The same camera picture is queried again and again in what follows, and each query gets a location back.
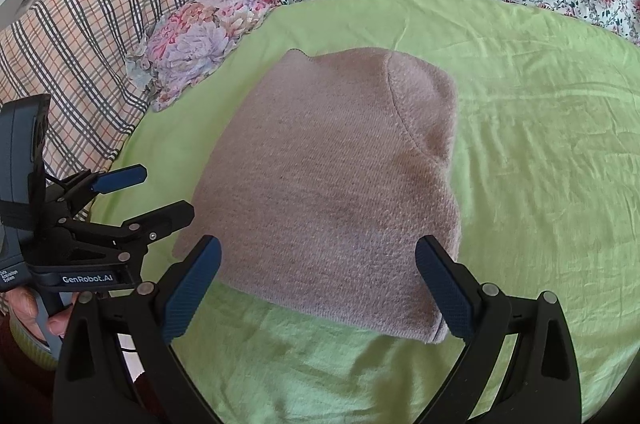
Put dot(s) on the purple pink floral pillow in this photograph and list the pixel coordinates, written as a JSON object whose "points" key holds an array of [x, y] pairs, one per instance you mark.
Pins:
{"points": [[200, 34]]}

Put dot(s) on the plaid blanket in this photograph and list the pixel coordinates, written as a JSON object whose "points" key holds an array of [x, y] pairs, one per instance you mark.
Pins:
{"points": [[85, 34]]}

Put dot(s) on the person's left hand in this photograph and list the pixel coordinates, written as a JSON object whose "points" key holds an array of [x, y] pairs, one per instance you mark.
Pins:
{"points": [[62, 321]]}

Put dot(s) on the light green bed sheet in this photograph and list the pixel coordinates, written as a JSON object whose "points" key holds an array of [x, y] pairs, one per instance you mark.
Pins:
{"points": [[525, 154]]}

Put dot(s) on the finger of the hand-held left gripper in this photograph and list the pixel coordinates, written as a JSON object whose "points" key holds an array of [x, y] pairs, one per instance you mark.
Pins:
{"points": [[165, 216], [120, 178]]}

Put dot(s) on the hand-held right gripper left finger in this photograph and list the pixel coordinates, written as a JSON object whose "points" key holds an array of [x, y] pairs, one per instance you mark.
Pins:
{"points": [[192, 289]]}

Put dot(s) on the beige knit sweater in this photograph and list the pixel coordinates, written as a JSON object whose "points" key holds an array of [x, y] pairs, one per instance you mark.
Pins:
{"points": [[325, 184]]}

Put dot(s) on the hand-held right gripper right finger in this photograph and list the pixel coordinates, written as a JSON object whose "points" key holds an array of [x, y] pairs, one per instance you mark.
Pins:
{"points": [[445, 289]]}

